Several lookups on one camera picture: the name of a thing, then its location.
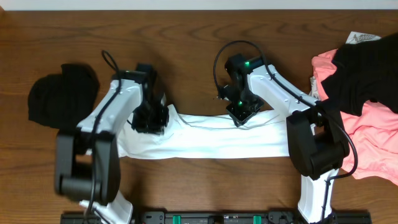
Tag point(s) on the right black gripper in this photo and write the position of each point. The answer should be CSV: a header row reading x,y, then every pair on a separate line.
x,y
239,117

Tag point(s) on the folded black garment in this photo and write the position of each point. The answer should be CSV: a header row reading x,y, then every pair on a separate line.
x,y
62,100

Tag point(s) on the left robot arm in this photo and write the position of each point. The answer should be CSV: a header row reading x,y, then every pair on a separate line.
x,y
87,161

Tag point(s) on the black t-shirt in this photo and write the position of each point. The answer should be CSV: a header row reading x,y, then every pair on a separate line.
x,y
366,71

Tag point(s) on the white leaf-print garment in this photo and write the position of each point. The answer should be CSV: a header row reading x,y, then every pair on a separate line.
x,y
314,87

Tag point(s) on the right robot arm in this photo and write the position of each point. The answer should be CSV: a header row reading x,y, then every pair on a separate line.
x,y
315,143

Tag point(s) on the white t-shirt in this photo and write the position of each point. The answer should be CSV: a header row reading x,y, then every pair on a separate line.
x,y
207,137

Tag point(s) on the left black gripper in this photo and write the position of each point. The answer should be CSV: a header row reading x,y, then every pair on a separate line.
x,y
157,129

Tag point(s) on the coral pink garment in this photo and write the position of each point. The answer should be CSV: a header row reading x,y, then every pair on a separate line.
x,y
374,133

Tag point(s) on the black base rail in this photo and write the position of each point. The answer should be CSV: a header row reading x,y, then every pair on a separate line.
x,y
273,217

